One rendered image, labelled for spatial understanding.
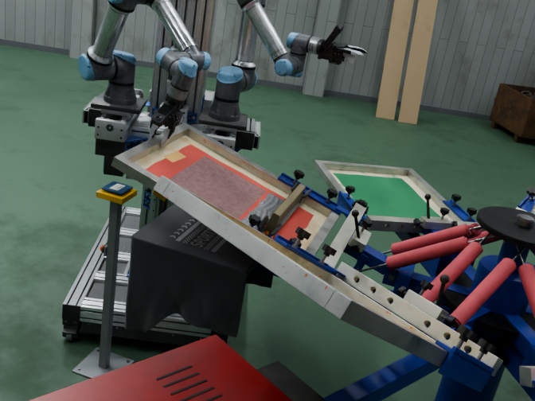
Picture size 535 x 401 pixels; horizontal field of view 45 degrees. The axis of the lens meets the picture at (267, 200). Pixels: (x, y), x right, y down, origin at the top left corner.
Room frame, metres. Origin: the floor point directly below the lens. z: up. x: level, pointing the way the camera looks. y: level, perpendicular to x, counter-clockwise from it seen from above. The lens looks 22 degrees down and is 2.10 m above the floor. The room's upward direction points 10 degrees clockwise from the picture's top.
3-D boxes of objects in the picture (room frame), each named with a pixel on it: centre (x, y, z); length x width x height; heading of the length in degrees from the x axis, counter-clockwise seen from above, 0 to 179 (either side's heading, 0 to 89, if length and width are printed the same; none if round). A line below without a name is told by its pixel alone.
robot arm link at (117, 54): (2.94, 0.77, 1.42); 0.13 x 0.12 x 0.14; 138
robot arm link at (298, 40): (3.02, -0.02, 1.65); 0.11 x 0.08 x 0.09; 70
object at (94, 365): (2.60, 0.66, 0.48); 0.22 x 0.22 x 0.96; 75
